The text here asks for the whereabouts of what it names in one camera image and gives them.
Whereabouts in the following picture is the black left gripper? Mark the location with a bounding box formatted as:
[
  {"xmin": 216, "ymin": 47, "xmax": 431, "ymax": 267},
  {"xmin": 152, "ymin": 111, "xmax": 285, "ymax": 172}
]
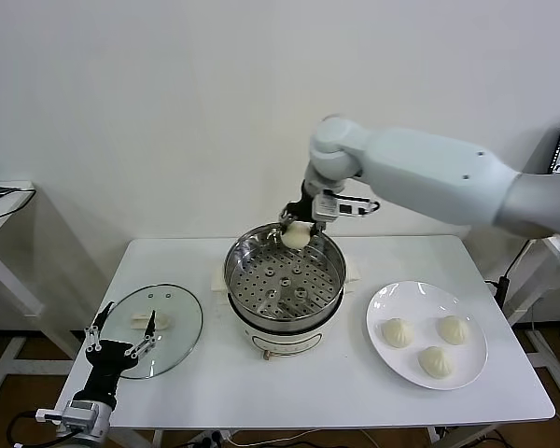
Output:
[{"xmin": 80, "ymin": 301, "xmax": 160, "ymax": 399}]

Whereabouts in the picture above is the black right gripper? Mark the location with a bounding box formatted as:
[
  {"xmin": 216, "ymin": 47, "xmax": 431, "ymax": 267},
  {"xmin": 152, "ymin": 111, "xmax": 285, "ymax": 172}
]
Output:
[{"xmin": 278, "ymin": 184, "xmax": 329, "ymax": 242}]

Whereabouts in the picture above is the white steamed baozi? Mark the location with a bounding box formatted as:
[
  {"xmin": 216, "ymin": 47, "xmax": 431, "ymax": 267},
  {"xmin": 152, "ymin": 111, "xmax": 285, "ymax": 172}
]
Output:
[
  {"xmin": 437, "ymin": 315, "xmax": 470, "ymax": 345},
  {"xmin": 279, "ymin": 221, "xmax": 312, "ymax": 249},
  {"xmin": 418, "ymin": 345, "xmax": 455, "ymax": 379},
  {"xmin": 381, "ymin": 317, "xmax": 415, "ymax": 349}
]

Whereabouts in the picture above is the glass lid with white handle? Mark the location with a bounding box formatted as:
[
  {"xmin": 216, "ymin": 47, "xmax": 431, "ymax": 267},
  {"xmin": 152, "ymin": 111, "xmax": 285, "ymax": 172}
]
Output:
[{"xmin": 98, "ymin": 283, "xmax": 204, "ymax": 380}]

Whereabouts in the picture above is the perforated steel steamer basket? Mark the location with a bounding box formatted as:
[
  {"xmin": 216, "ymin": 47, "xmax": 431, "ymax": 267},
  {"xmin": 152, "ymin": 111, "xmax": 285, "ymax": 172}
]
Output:
[{"xmin": 222, "ymin": 223, "xmax": 348, "ymax": 330}]

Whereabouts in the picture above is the white electric cooker base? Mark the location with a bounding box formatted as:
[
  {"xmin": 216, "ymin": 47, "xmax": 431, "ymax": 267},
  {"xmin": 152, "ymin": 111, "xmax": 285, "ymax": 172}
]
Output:
[{"xmin": 227, "ymin": 293, "xmax": 344, "ymax": 363}]

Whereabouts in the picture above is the white power strip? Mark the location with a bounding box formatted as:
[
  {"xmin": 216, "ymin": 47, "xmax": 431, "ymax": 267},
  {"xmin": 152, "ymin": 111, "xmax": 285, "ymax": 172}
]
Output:
[{"xmin": 193, "ymin": 431, "xmax": 234, "ymax": 447}]

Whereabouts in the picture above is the white side table with adapter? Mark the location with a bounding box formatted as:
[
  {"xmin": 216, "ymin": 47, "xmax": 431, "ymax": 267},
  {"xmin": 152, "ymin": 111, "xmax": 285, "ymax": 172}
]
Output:
[{"xmin": 0, "ymin": 180, "xmax": 83, "ymax": 402}]

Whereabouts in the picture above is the white round plate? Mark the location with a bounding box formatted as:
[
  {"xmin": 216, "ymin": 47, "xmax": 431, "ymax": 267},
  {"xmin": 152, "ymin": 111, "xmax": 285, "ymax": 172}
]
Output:
[{"xmin": 366, "ymin": 280, "xmax": 489, "ymax": 391}]

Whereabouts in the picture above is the white side table with laptop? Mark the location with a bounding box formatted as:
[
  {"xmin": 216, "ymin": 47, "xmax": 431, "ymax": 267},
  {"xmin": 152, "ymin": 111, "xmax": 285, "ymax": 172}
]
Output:
[{"xmin": 506, "ymin": 232, "xmax": 560, "ymax": 398}]

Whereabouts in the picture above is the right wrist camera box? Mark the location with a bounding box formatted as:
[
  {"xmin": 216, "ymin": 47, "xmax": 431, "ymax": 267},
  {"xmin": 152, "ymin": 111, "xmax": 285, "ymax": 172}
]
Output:
[{"xmin": 311, "ymin": 189, "xmax": 382, "ymax": 221}]

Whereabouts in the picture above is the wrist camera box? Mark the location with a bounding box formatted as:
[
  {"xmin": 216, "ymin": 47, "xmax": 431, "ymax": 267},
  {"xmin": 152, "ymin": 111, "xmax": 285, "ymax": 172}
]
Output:
[
  {"xmin": 35, "ymin": 399, "xmax": 99, "ymax": 433},
  {"xmin": 311, "ymin": 189, "xmax": 382, "ymax": 221}
]

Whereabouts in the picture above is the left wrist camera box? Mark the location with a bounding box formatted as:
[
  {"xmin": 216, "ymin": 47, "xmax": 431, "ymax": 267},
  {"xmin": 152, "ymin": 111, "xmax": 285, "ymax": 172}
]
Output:
[{"xmin": 35, "ymin": 399, "xmax": 99, "ymax": 433}]

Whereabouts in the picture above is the black cable with white plug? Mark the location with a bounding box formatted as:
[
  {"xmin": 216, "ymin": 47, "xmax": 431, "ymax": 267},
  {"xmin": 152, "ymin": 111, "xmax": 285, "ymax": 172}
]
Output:
[{"xmin": 7, "ymin": 409, "xmax": 43, "ymax": 448}]

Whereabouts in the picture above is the white and black laptop cable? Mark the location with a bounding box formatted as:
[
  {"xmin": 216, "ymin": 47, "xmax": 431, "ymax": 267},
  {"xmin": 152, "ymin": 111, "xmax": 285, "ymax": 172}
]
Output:
[{"xmin": 483, "ymin": 240, "xmax": 532, "ymax": 312}]

